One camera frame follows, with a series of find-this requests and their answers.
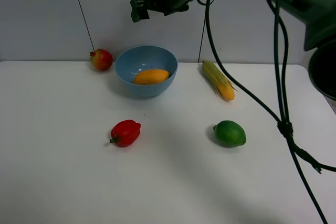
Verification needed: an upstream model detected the dark green cable bundle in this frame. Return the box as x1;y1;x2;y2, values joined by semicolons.
195;0;336;224

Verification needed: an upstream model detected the corn cob with husk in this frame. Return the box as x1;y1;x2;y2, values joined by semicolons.
201;60;235;102

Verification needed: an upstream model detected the red yellow pomegranate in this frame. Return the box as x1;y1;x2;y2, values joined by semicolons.
90;49;113;71

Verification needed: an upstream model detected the red bell pepper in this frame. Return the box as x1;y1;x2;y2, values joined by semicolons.
110;120;141;147

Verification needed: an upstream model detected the green lime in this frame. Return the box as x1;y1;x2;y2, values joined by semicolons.
213;120;246;148

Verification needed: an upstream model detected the orange yellow mango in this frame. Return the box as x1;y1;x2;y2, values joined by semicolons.
134;69;170;85

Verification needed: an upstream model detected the light blue bowl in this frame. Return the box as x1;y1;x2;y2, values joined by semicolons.
114;46;178;98

